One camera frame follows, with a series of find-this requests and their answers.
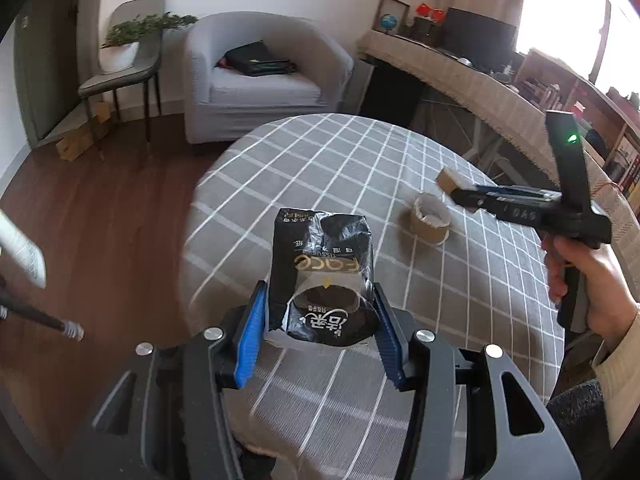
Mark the person's right hand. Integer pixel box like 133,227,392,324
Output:
543,236,640,345

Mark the small cardboard piece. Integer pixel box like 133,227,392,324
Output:
436,168,471,206

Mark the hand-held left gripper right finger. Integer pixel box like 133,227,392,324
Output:
372,282,583,480

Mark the grey checked tablecloth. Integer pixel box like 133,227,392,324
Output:
179,113,566,480

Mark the black bag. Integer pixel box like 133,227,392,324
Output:
216,41,298,77

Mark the white metal rack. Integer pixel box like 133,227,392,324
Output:
420,90,506,171

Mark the wooden bookshelf with books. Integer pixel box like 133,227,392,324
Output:
515,50,640,196

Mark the potted green plant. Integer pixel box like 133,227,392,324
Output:
100,11,199,73

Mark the grey armchair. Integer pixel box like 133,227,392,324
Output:
182,11,355,147

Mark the cardboard box on floor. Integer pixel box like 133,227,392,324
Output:
55,102,111,162

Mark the black monitor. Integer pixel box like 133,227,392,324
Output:
442,6,518,68

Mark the brown tape roll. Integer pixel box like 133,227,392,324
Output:
410,191,451,246

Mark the wooden picture frame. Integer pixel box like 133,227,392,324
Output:
374,0,411,36

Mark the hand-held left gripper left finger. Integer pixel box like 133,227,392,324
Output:
55,280,268,480

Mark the grey dining chair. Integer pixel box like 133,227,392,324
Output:
77,0,166,148

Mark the dark wooden box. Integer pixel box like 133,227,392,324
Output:
412,16,443,46

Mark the grey door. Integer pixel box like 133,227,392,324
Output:
12,0,83,148

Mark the person's right forearm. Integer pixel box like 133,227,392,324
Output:
592,310,640,448

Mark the black tissue pack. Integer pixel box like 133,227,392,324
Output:
267,207,383,348

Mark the white panel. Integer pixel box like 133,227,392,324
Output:
347,57,376,116

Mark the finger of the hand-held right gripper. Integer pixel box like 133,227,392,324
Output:
450,190,506,214
475,185,551,198

